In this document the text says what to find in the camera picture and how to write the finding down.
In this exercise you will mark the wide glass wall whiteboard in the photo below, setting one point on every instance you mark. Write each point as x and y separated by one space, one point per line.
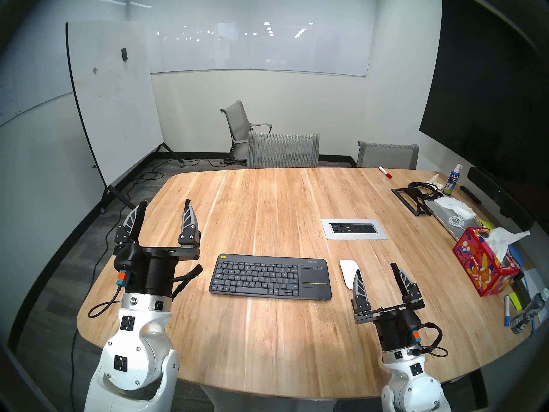
266 29

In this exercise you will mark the blue whiteboard marker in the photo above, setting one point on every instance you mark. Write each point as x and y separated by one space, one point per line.
507 312

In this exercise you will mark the grey fabric-back chair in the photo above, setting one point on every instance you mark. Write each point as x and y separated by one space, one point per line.
388 156

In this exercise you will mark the yellow sticky note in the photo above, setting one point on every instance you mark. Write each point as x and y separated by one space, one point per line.
485 224

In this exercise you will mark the floral red tissue box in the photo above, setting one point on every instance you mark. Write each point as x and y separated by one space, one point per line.
480 263

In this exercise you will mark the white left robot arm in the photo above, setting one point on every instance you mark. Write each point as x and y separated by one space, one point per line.
133 364

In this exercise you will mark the red whiteboard marker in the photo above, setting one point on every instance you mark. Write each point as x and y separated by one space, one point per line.
384 172

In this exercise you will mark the black and silver can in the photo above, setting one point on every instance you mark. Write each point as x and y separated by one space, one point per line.
526 314

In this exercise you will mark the grey swivel office chair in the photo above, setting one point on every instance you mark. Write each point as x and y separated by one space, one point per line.
236 119

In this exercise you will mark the black laptop stand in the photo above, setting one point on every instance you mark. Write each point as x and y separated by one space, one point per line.
414 203

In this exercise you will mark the large black wall screen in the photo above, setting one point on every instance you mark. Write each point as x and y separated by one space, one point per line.
489 93

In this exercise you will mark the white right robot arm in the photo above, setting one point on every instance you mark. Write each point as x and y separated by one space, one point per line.
411 385

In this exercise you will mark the black video conference bar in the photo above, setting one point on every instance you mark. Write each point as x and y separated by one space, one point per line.
502 198

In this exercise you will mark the grey mesh-back chair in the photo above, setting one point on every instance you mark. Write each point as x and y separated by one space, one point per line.
283 150

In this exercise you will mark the whiteboard cleaner spray bottle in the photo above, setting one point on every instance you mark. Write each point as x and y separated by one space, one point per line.
451 183

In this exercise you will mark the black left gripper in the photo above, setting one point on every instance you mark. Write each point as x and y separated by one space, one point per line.
152 271

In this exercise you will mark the silver closed laptop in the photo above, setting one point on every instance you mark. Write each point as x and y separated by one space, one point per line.
448 222

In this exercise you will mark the silver table power outlet box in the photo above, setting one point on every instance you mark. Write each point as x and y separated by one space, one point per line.
354 228

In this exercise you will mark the rolling white whiteboard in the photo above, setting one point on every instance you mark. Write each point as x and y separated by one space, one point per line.
116 102

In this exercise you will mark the white computer mouse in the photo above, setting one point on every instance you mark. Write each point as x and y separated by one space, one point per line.
348 271

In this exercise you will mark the crumpled white tissue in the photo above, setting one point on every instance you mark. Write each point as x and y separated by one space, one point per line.
435 180

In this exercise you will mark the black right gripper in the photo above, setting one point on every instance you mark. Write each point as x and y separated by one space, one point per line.
396 329

